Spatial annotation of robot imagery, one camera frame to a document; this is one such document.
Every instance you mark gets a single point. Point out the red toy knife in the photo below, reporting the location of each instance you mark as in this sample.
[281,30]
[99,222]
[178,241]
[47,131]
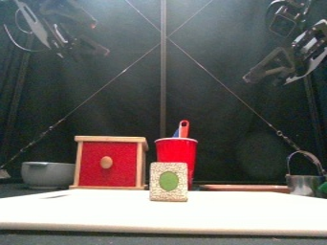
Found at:
[185,129]

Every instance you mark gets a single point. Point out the diagonal brace rod with turnbuckle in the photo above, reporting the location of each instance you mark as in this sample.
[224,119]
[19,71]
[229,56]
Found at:
[234,94]

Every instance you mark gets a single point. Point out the red plastic cup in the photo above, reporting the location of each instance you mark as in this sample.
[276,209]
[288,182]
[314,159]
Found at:
[177,153]

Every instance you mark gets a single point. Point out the brown tray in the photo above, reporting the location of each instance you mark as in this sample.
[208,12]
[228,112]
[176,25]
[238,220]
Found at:
[244,188]

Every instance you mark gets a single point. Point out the red wooden box with knob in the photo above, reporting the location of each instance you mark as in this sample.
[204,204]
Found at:
[120,166]

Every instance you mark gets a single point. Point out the grey bowl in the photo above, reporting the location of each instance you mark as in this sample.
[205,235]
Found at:
[47,175]

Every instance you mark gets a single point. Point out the small white wedge object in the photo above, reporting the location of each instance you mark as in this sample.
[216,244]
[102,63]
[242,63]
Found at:
[5,174]

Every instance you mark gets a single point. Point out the white plastic cutting board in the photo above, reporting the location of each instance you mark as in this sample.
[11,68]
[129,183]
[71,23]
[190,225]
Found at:
[213,213]

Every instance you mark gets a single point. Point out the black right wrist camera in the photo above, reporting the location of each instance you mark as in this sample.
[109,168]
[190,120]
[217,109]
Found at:
[284,20]

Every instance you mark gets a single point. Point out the black frame post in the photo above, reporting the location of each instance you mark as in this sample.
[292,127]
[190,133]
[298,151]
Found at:
[312,121]

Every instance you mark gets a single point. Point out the vertical metal frame pole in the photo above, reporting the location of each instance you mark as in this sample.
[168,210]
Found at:
[164,79]

